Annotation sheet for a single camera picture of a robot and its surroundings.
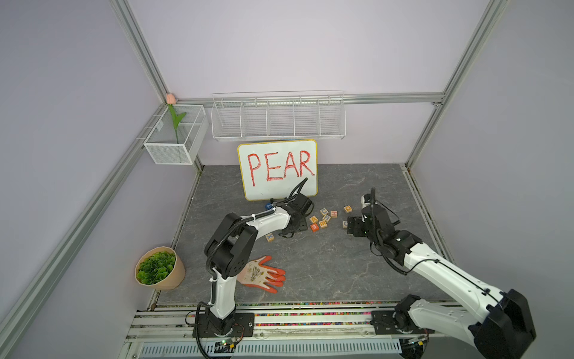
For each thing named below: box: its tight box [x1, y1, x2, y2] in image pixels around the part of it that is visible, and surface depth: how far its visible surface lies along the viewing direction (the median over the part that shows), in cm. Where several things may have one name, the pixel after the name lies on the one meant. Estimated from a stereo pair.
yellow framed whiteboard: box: [236, 139, 319, 202], surface depth 101 cm
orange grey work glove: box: [236, 255, 286, 294], surface depth 85 cm
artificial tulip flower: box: [165, 92, 187, 144], surface depth 92 cm
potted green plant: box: [134, 246, 186, 291], surface depth 77 cm
